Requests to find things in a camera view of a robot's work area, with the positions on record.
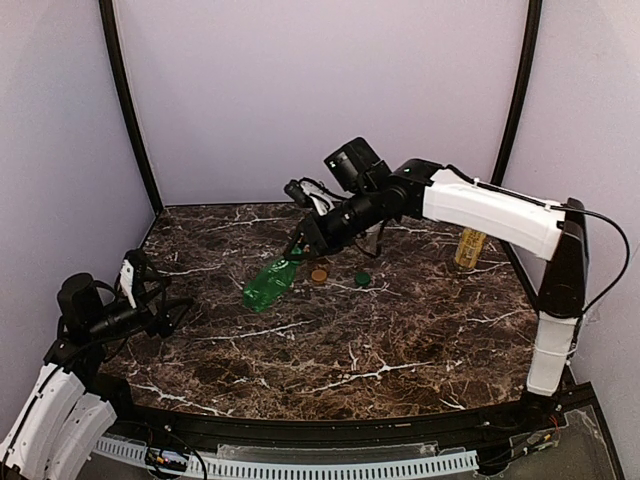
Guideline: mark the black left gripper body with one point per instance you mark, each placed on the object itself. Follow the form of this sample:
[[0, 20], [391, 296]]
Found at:
[[151, 310]]

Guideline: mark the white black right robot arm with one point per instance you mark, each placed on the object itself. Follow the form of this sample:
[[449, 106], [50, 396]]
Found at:
[[420, 189]]

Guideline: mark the beige label tea bottle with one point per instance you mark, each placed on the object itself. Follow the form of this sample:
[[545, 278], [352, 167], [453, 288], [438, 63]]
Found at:
[[469, 248]]

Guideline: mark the black frame post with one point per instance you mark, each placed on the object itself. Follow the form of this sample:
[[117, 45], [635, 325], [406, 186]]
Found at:
[[128, 111], [525, 66]]

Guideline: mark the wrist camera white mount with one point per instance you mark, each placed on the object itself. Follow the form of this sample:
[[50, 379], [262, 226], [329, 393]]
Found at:
[[126, 280], [312, 194]]

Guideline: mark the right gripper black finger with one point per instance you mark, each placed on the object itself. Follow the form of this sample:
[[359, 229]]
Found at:
[[307, 252], [296, 239]]

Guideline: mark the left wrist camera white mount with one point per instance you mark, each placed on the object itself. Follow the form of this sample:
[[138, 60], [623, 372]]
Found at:
[[126, 280]]

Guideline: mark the black front table rail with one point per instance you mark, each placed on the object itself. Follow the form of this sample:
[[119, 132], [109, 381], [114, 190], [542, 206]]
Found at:
[[475, 428]]

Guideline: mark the black left frame post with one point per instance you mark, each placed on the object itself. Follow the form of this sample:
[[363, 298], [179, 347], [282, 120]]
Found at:
[[128, 111]]

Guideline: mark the orange bottle cap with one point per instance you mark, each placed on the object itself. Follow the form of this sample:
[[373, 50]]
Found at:
[[319, 276]]

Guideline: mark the white slotted cable duct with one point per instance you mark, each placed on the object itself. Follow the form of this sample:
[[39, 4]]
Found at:
[[411, 461]]

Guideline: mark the dark green bottle cap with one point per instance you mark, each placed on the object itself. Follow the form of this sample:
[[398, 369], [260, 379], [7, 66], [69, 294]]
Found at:
[[362, 279]]

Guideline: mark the black right frame post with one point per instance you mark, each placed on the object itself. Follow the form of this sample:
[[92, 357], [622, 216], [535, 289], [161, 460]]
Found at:
[[525, 66]]

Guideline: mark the brown drink bottle white label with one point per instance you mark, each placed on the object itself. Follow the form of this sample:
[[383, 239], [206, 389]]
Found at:
[[371, 243]]

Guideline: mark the green plastic soda bottle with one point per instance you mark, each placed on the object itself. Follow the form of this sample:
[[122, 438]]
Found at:
[[270, 283]]

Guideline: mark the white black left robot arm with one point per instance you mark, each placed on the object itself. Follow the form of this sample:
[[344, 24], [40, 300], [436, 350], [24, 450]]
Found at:
[[72, 403]]

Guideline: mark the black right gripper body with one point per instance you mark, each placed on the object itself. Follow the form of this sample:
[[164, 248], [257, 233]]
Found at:
[[314, 236]]

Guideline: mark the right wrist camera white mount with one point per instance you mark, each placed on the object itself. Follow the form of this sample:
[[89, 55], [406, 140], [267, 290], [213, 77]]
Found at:
[[312, 194]]

